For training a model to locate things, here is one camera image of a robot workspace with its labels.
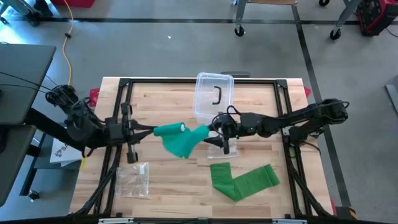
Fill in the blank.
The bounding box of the red and black crate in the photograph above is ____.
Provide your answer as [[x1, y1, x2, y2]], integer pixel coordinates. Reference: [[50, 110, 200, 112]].
[[356, 0, 398, 37]]

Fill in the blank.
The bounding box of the grey metal cart base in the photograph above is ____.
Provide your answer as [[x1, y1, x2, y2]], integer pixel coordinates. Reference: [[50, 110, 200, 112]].
[[0, 0, 53, 27]]

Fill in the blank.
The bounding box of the yellow extension cable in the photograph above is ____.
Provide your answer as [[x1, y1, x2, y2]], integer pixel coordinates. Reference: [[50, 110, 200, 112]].
[[61, 0, 75, 86]]

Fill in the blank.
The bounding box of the red bin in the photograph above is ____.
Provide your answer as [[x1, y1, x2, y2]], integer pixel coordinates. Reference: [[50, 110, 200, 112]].
[[50, 0, 96, 9]]

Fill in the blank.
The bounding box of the dark grey desk panel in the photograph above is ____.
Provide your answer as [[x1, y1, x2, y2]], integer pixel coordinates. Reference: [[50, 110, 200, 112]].
[[0, 124, 37, 207]]

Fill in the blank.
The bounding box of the flat clear plastic bag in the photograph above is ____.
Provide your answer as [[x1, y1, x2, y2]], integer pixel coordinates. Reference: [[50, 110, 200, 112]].
[[114, 161, 150, 198]]

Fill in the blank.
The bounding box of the grey metal bar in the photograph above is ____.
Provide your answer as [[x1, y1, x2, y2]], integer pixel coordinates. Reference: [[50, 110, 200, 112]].
[[384, 83, 398, 116]]

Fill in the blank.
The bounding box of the teal bandage roll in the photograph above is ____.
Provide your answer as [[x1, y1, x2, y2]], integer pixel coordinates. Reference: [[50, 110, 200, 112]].
[[152, 122, 210, 160]]

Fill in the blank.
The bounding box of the grey cart leg with caster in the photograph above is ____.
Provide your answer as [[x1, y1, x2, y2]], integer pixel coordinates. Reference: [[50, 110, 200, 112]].
[[329, 0, 364, 41], [234, 0, 249, 38]]

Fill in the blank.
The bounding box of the grey desk top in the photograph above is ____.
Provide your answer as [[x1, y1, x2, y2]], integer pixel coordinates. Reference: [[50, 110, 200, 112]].
[[0, 43, 57, 126]]

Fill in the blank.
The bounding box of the green bandage strip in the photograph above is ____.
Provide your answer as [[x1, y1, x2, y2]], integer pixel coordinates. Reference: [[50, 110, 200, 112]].
[[210, 162, 281, 202]]

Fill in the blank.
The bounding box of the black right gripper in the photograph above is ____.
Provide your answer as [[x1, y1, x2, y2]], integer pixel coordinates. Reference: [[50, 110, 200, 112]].
[[203, 113, 242, 156]]

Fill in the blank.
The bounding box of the crumpled clear plastic bag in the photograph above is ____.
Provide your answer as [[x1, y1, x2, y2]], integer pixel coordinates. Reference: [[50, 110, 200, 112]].
[[206, 136, 240, 160]]

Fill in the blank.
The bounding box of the clear plastic container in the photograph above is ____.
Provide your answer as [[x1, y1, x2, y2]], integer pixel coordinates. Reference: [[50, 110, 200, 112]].
[[192, 72, 235, 126]]

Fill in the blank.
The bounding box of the silver frame bracket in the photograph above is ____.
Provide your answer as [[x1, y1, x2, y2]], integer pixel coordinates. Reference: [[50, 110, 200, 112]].
[[98, 217, 135, 224], [272, 218, 308, 224]]

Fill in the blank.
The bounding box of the black curved handle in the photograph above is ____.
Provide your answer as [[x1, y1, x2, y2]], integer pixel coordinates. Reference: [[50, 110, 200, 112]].
[[211, 85, 223, 106]]

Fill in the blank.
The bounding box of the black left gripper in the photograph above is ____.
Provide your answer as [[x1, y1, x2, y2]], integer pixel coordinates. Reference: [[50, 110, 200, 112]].
[[105, 101, 158, 165]]

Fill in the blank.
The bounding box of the white printed sheet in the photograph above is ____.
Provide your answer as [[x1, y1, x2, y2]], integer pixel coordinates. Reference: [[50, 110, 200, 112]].
[[49, 138, 84, 167]]

